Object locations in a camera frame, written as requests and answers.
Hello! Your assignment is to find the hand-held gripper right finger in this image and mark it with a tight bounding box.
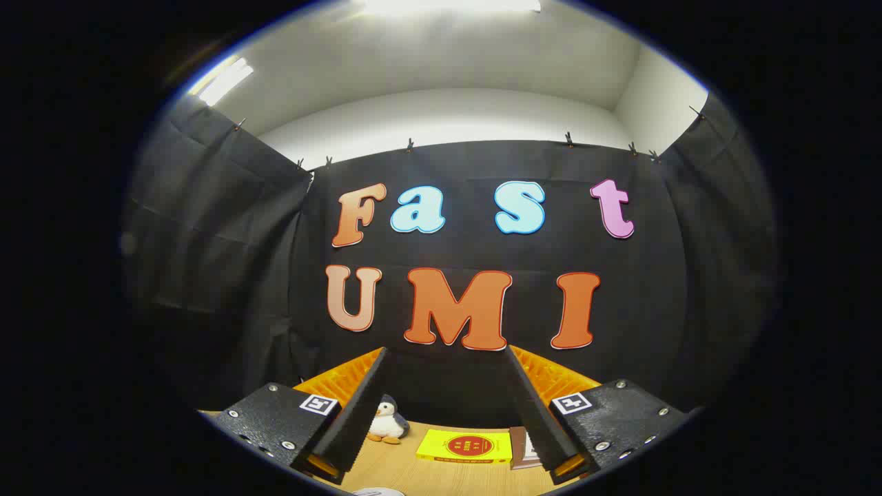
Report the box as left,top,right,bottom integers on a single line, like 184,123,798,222
504,344,691,486

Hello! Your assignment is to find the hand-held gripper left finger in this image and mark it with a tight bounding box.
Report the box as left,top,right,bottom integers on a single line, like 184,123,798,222
205,347,393,486

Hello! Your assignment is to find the penguin plush toy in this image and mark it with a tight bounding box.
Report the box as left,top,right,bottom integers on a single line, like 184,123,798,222
367,394,411,445

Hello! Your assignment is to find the brown cover book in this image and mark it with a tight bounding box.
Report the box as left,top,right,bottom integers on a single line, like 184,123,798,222
509,426,530,471

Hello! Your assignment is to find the yellow book with red circle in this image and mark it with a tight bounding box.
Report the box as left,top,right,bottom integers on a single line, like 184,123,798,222
416,428,514,464

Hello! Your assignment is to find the row of small cloth clips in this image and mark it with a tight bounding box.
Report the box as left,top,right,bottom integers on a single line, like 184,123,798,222
233,103,707,173

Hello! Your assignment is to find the ceiling light panel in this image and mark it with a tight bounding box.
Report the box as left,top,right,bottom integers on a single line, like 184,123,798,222
187,55,254,107

